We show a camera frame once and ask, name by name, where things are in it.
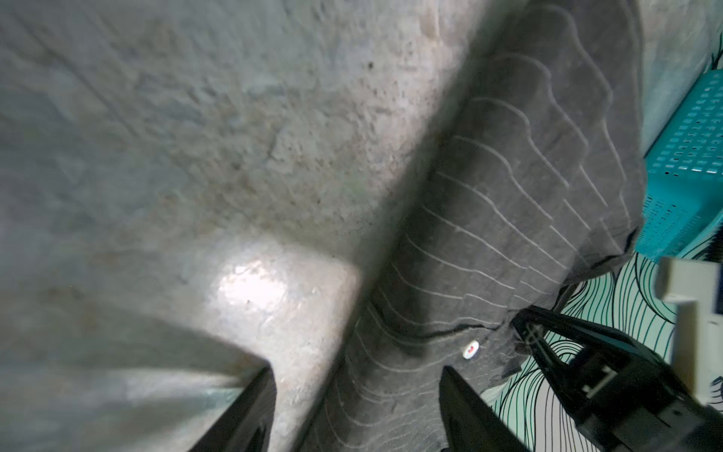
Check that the dark pinstriped long sleeve shirt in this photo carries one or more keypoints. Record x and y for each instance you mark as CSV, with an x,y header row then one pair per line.
x,y
538,187

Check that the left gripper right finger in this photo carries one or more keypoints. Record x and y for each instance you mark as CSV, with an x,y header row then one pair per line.
x,y
470,424

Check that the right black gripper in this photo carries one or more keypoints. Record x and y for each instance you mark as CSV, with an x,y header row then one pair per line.
x,y
621,396

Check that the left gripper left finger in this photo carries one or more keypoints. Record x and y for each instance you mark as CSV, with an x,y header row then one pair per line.
x,y
246,425

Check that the teal plastic basket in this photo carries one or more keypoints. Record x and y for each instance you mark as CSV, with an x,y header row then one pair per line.
x,y
684,166

